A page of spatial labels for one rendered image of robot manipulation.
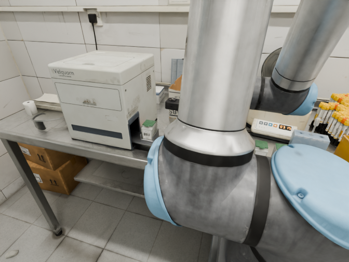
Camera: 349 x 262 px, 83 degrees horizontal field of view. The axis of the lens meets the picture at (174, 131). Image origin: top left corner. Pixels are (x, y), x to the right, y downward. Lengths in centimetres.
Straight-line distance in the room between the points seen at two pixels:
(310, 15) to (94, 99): 61
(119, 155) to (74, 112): 23
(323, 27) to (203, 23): 21
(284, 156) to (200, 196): 11
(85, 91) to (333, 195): 68
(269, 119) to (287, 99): 45
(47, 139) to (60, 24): 87
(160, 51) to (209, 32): 105
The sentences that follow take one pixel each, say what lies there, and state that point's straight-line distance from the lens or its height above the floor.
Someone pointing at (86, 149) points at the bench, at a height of 87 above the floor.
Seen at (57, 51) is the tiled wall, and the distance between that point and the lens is 169.
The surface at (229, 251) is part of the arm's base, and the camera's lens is 40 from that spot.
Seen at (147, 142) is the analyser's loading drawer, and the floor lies 92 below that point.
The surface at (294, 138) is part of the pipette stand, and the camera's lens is 77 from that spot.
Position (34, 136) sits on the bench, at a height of 88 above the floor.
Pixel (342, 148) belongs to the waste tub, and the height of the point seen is 94.
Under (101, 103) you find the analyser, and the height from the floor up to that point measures 106.
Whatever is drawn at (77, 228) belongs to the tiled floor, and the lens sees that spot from 171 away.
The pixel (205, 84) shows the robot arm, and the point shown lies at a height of 127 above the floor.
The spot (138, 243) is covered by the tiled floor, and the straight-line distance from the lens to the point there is 153.
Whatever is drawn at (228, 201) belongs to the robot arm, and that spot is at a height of 115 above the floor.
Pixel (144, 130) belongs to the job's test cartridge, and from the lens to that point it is 71.
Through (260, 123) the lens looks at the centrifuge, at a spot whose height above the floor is 92.
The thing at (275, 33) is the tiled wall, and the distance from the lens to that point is 117.
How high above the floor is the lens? 133
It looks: 32 degrees down
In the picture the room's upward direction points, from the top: straight up
